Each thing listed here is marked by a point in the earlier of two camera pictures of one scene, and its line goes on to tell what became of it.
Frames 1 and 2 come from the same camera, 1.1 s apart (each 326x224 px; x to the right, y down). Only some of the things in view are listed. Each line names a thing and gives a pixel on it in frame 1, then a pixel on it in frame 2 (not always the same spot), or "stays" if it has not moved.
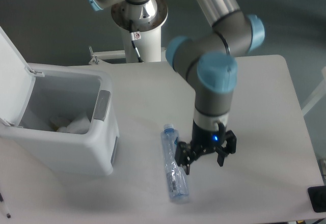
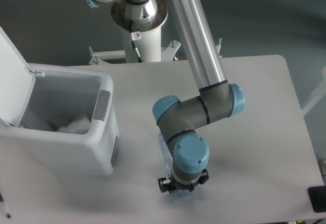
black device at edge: (317, 197) stays
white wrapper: (80, 126) stays
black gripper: (204, 141) → (164, 186)
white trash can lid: (17, 83) stays
